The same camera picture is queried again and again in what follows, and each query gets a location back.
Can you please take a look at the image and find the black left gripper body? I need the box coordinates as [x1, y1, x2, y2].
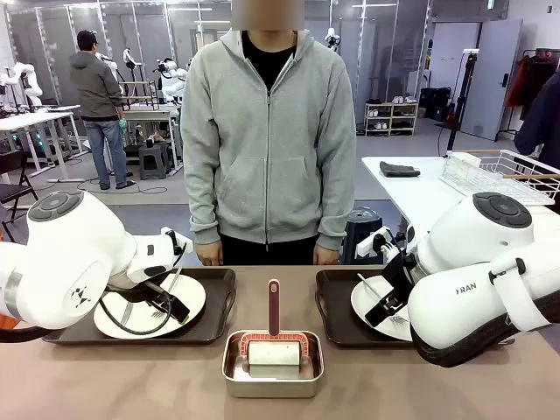
[129, 279, 179, 310]

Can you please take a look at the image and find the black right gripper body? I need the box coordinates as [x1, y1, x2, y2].
[382, 251, 417, 298]

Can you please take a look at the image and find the person's right forearm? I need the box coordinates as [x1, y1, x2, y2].
[181, 143, 222, 246]

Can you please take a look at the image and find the person's left forearm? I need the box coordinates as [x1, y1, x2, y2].
[317, 143, 358, 251]

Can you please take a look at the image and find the person's right hand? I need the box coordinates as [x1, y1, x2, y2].
[195, 241, 224, 267]

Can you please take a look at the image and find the person's left hand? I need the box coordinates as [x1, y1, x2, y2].
[313, 246, 341, 266]

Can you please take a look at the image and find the white round plate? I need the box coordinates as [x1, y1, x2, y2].
[349, 275, 415, 342]
[93, 274, 207, 340]

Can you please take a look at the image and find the silver cutlery piece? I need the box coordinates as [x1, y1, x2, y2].
[356, 273, 381, 298]
[168, 262, 187, 294]

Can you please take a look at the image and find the dark brown plastic tray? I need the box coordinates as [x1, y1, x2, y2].
[314, 268, 421, 350]
[42, 267, 237, 347]

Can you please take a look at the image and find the dark plastic stool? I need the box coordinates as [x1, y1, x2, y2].
[339, 206, 386, 266]

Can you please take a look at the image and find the white side table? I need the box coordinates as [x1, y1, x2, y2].
[360, 155, 560, 246]

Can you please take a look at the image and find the dark grey folded cloth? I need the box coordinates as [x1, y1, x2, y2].
[379, 160, 422, 179]

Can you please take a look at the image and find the rectangular steel container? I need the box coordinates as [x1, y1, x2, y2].
[221, 330, 326, 399]

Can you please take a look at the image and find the grey step stool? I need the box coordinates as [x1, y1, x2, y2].
[137, 142, 172, 180]

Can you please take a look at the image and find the wooden shoe rack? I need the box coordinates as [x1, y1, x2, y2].
[364, 101, 420, 137]

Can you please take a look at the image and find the black folding chair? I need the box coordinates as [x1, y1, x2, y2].
[0, 150, 39, 242]

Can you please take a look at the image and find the black bag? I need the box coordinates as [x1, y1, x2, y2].
[419, 86, 454, 122]

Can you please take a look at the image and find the person in grey hoodie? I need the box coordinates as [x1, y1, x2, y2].
[179, 0, 358, 267]

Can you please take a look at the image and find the black tripod stand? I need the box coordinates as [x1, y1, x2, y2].
[444, 48, 481, 158]

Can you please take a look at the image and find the dark navy jacket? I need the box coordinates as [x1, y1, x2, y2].
[514, 69, 560, 158]

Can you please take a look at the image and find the white desk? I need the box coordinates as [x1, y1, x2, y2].
[0, 104, 84, 183]

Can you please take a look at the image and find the man in dark grey hoodie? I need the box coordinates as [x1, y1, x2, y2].
[68, 29, 137, 192]

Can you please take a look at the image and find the grey blue door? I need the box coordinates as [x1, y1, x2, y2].
[458, 17, 524, 144]

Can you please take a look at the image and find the orange red jacket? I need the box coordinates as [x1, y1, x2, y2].
[506, 56, 533, 109]

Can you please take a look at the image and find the black clothes rack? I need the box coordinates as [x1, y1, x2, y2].
[507, 47, 560, 144]

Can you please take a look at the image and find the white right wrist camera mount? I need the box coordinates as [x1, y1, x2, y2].
[354, 227, 395, 259]

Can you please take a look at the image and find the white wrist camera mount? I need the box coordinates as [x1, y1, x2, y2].
[160, 226, 194, 259]
[354, 227, 395, 259]

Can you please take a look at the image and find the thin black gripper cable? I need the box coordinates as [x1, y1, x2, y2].
[98, 279, 176, 339]

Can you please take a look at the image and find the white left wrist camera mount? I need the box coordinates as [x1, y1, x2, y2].
[160, 226, 194, 259]

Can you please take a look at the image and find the white wire dish rack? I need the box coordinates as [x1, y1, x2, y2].
[438, 149, 560, 207]

